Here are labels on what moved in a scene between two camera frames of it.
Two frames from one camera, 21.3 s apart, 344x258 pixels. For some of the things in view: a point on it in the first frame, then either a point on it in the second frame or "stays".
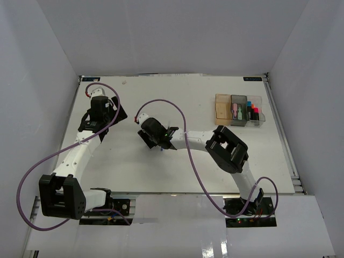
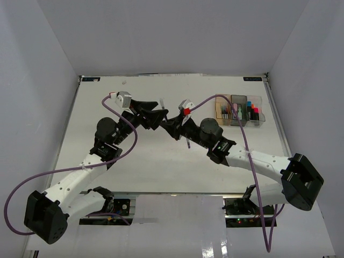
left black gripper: (115, 101) → (152, 118)
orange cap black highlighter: (252, 111) stays
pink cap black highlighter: (256, 113) stays
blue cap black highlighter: (249, 105) stays
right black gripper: (145, 136) → (174, 128)
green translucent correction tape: (239, 114) stays
